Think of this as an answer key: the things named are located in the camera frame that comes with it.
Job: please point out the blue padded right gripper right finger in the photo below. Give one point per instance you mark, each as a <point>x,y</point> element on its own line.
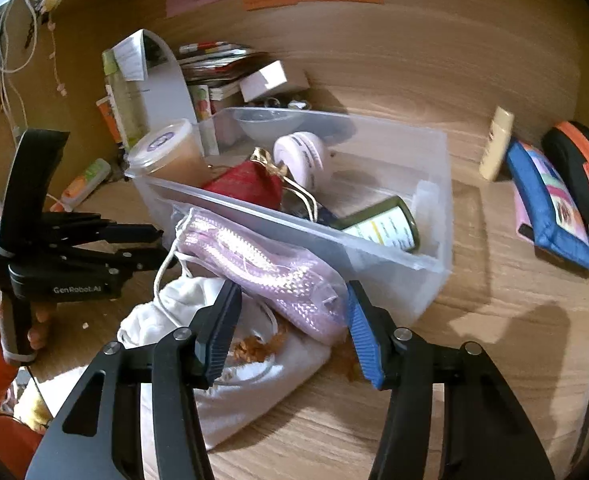
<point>486,432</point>

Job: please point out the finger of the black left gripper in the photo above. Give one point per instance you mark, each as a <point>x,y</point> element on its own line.
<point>104,232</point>
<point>129,259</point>

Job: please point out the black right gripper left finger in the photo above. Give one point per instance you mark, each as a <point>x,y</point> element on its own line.
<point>96,433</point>

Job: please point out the white drawstring bag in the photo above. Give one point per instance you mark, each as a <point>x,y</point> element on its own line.
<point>245,363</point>

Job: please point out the red pouch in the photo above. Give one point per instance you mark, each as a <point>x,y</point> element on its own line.
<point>250,182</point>

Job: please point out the green glass jar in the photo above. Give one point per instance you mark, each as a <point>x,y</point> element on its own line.
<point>388,223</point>

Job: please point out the pink round mini fan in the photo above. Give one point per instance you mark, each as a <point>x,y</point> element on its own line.
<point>306,157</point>

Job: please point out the golden gourd charm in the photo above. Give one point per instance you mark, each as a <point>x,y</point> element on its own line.
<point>345,362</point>

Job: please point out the person left hand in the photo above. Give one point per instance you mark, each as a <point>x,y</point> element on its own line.
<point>42,314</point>

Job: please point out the orange green lotion tube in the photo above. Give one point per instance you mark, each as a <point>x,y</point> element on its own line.
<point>82,186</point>

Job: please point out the orange tube box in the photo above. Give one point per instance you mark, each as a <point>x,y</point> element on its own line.
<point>105,110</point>

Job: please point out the black pen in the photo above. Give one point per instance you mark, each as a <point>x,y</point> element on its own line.
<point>584,429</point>

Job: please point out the white folded paper stand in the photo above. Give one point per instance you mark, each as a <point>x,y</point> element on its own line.
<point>155,83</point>

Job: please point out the fruit pattern box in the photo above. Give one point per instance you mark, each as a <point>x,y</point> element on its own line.
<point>200,97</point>

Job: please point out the blue patchwork pencil case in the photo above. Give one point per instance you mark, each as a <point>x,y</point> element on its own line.
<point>555,220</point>

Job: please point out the small white cardboard box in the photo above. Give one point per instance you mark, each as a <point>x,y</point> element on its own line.
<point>274,79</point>

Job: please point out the stack of books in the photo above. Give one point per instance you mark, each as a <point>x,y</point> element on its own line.
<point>219,66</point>

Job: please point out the clear plastic storage bin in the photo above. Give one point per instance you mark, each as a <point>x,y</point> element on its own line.
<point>371,159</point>

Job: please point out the cream lotion bottle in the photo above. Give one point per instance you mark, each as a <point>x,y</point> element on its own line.
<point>497,144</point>

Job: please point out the black orange zip case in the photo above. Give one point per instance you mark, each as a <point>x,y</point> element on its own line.
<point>566,146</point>

